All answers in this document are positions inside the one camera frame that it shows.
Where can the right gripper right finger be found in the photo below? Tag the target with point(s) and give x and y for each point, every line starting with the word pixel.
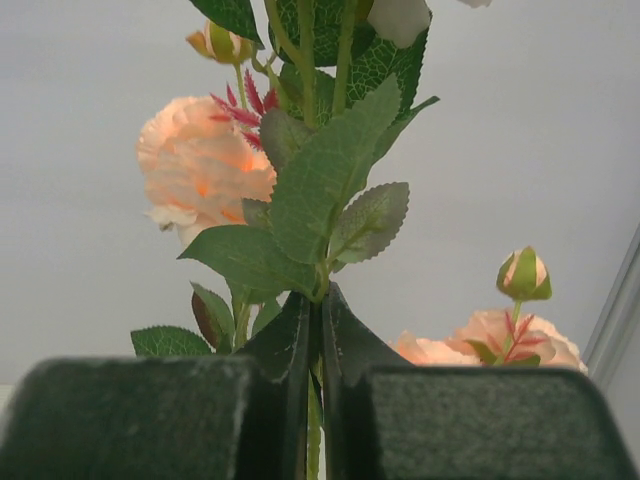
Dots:
pixel 386 418

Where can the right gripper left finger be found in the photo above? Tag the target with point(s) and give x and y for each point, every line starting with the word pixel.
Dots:
pixel 150 415

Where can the pale pink rose stem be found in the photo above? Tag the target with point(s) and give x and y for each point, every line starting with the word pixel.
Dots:
pixel 349 76

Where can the right aluminium frame post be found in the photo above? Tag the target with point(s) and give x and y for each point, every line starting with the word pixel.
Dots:
pixel 617 321

